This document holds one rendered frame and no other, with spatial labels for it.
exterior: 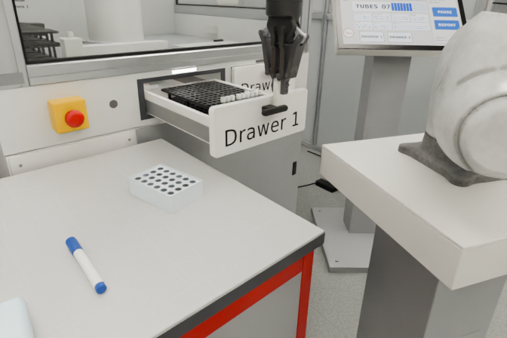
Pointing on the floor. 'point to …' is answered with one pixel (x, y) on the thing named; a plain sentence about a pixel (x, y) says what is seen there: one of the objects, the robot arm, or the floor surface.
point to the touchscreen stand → (381, 96)
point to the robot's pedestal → (420, 299)
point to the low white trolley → (152, 253)
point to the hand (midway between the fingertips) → (279, 93)
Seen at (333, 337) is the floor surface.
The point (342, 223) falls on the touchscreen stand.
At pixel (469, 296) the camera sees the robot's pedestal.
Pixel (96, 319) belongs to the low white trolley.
